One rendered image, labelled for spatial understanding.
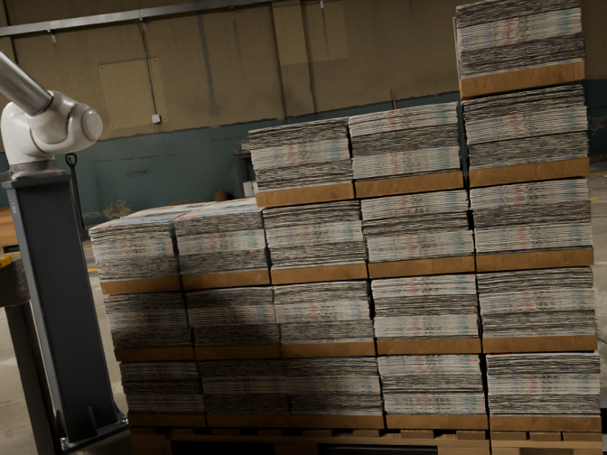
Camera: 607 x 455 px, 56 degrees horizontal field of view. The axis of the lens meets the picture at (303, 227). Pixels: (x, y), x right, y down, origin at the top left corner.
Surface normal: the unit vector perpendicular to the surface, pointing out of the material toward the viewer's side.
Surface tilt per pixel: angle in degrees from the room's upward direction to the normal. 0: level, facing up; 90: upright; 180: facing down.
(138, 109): 90
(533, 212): 90
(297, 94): 90
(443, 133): 90
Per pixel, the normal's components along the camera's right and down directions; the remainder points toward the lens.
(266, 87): 0.06, 0.16
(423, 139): -0.26, 0.19
